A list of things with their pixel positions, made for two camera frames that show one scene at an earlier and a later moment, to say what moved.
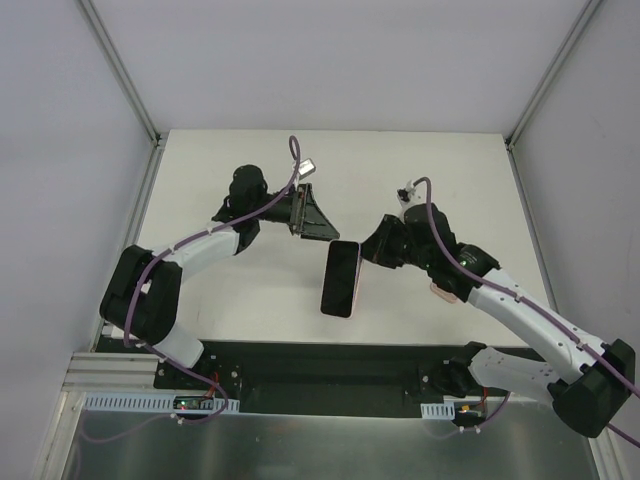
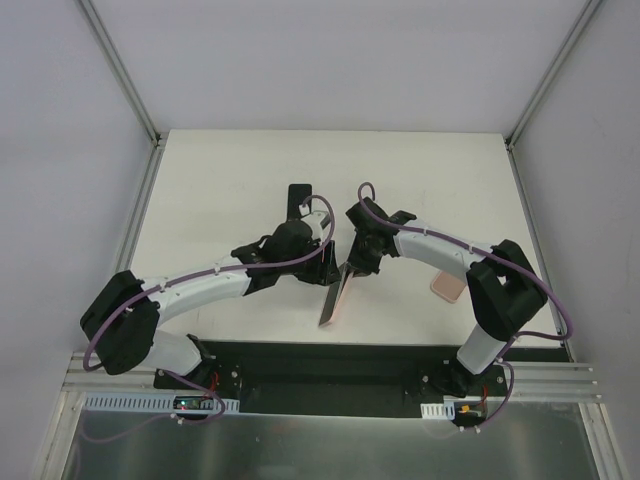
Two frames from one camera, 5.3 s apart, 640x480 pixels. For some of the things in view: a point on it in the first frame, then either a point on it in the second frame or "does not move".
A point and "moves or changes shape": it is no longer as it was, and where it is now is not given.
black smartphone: [339, 278] moves or changes shape
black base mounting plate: [325, 377] does not move
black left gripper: [301, 209] → [320, 267]
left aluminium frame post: [121, 72] does not move
